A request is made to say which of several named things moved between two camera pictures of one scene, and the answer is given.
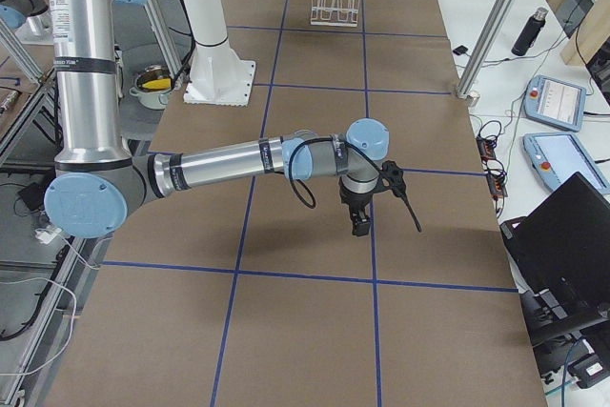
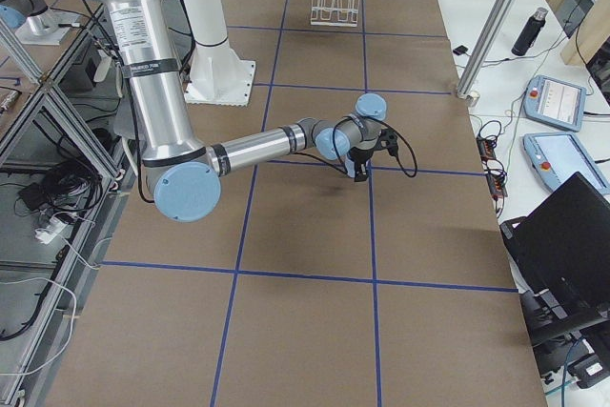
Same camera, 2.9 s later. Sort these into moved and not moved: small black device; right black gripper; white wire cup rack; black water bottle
Moved: right black gripper
Not moved: black water bottle; small black device; white wire cup rack
